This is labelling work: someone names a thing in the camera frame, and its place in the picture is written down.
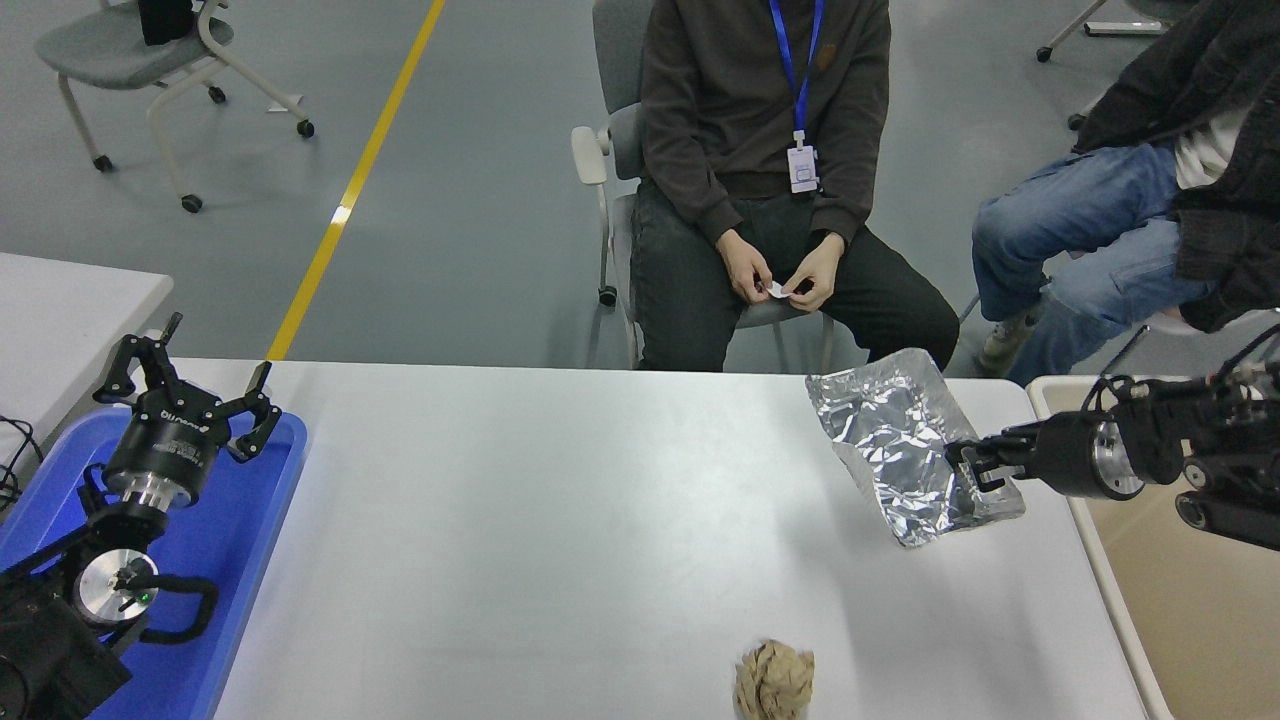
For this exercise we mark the blue plastic tray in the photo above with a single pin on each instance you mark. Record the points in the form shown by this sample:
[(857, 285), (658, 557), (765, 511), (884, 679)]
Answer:
[(230, 530)]

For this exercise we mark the person's right hand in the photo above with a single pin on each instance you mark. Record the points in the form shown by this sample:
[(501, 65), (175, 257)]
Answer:
[(748, 268)]

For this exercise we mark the grey chair with cream frame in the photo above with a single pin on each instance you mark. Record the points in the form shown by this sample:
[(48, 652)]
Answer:
[(110, 45)]

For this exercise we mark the white side table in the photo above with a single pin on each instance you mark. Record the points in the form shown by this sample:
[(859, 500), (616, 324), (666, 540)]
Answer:
[(60, 320)]

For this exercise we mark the grey chair with white armrest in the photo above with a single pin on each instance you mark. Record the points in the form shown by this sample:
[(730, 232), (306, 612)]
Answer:
[(620, 40)]

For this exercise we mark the small white paper scrap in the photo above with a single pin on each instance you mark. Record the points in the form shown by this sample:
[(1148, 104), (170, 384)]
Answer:
[(777, 289)]

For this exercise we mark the grey chair on castors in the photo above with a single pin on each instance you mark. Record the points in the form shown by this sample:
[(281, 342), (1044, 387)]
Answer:
[(1120, 28)]

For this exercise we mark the black bag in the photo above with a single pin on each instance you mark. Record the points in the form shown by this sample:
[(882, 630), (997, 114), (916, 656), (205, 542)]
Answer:
[(165, 20)]

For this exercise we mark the large beige plastic bin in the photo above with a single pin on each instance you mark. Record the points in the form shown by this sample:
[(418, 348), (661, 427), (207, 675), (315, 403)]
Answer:
[(1200, 630)]

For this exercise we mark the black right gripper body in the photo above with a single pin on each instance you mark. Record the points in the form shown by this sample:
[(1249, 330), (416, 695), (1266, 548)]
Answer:
[(1065, 455)]

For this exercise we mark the white seat metal chair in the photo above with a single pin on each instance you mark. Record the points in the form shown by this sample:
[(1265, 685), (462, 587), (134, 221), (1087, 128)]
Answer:
[(1170, 322)]

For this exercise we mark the silver foil tray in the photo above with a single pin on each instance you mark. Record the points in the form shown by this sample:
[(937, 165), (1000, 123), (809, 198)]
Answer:
[(890, 430)]

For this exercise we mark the seated person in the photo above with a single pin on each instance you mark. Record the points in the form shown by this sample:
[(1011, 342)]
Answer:
[(720, 100), (1090, 220)]

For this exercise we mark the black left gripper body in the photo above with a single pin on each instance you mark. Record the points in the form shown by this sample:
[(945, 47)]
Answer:
[(165, 440)]

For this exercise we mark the crumpled tan paper ball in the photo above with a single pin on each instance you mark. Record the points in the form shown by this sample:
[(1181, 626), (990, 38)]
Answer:
[(775, 685)]

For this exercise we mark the person's left hand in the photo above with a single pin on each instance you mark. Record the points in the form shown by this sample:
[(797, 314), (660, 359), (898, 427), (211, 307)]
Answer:
[(820, 270)]

